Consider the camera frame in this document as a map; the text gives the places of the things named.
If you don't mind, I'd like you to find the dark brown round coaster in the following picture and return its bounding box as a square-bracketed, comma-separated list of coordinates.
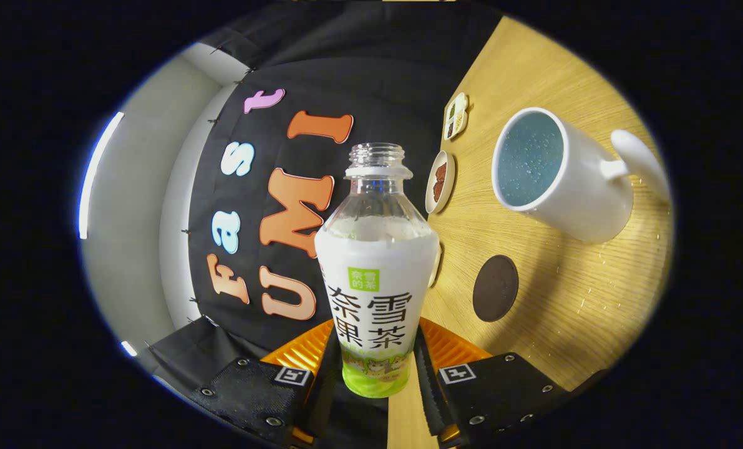
[472, 254, 520, 323]

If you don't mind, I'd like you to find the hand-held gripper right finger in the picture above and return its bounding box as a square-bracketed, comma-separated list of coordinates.
[412, 318, 573, 448]

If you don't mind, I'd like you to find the white shaped snack plate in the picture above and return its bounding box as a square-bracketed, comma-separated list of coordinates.
[443, 92, 470, 142]

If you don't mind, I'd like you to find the white round snack plate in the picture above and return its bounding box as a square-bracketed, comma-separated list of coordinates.
[425, 150, 457, 215]

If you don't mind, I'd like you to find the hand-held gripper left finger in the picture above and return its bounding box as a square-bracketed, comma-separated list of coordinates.
[187, 319, 342, 448]

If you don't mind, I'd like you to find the clear juice bottle white label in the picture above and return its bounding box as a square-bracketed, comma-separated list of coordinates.
[314, 142, 440, 400]

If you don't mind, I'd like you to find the white cup blue inside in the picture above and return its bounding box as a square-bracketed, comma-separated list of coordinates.
[491, 107, 671, 244]

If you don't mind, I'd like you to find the wooden table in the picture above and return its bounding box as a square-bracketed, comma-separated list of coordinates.
[387, 16, 674, 449]

